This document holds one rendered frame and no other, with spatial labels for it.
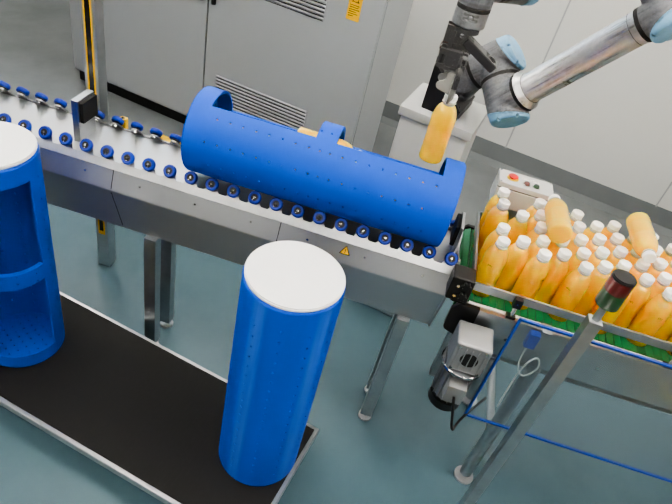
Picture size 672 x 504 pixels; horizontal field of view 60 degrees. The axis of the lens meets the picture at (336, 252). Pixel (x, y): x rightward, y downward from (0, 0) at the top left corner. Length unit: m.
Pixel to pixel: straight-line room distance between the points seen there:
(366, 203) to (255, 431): 0.79
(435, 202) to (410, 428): 1.19
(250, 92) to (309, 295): 2.45
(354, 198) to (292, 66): 1.92
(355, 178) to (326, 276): 0.35
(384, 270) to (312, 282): 0.44
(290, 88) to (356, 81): 0.44
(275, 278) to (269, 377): 0.30
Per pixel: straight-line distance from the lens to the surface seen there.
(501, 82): 2.36
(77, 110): 2.19
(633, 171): 4.73
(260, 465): 2.08
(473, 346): 1.83
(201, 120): 1.89
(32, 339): 2.60
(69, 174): 2.23
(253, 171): 1.86
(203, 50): 3.95
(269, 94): 3.77
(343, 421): 2.58
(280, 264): 1.60
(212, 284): 3.01
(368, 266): 1.95
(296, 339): 1.56
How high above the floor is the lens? 2.09
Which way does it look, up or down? 39 degrees down
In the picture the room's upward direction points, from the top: 15 degrees clockwise
